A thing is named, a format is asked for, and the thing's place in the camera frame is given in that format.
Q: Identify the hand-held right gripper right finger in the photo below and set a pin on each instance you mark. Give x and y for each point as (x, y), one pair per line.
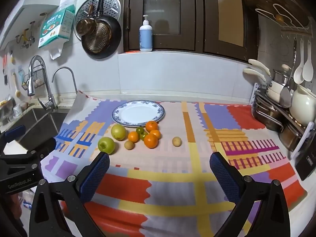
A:
(224, 177)

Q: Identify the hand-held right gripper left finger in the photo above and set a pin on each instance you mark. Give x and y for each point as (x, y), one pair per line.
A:
(95, 175)

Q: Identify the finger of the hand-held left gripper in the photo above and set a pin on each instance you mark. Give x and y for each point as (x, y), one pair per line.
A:
(37, 149)
(16, 132)

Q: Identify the green apple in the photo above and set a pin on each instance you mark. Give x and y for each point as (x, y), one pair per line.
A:
(106, 145)

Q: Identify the brown round fruit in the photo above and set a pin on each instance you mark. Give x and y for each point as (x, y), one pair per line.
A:
(129, 145)
(176, 141)

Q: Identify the yellow-green apple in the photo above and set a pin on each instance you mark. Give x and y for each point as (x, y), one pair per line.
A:
(118, 132)

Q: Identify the small orange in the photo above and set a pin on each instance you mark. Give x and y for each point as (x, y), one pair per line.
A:
(133, 137)

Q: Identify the green persimmon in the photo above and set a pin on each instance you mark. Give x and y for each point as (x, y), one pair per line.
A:
(139, 130)
(143, 136)

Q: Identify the blue rimmed white plate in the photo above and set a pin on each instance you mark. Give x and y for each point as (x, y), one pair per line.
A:
(138, 114)

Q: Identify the large orange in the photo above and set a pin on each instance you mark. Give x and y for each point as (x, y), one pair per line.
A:
(151, 126)

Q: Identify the steel kitchen sink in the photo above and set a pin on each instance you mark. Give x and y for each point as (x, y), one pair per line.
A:
(42, 123)

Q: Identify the yellow dish brush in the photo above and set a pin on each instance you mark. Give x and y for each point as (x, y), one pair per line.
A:
(17, 92)

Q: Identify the chrome spring kitchen faucet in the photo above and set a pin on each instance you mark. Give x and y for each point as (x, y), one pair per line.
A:
(30, 84)

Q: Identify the colourful patterned table mat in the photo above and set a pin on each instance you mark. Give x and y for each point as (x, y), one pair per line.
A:
(172, 167)

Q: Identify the steel pot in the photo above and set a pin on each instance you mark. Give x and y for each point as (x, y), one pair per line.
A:
(266, 116)
(288, 135)

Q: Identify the black box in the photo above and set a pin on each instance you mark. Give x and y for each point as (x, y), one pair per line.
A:
(306, 165)

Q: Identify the white dish rack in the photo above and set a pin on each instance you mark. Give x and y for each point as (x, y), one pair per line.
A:
(304, 138)

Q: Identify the metal spatula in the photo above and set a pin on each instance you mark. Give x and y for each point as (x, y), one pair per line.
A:
(285, 98)

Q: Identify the white ceramic pitcher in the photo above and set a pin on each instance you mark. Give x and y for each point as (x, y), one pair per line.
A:
(302, 103)

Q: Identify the metal colander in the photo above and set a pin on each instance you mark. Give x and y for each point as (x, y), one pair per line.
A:
(98, 38)

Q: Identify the copper saucepan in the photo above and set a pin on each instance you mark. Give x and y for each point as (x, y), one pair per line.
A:
(85, 27)

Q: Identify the white rice paddle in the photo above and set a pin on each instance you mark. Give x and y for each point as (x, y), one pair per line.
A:
(308, 71)
(298, 75)

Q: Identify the black frying pan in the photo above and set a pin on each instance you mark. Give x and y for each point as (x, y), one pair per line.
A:
(114, 42)

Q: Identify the blue pump soap bottle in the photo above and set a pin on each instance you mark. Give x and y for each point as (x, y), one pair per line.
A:
(145, 35)

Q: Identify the round metal steamer tray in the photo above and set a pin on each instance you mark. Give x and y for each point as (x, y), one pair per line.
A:
(111, 5)

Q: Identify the brown round board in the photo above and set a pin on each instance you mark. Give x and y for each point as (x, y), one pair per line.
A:
(264, 2)

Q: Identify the metal wall hooks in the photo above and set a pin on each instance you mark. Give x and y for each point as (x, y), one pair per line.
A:
(24, 37)

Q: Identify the dark brown window frame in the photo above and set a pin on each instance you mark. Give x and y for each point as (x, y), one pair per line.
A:
(195, 17)

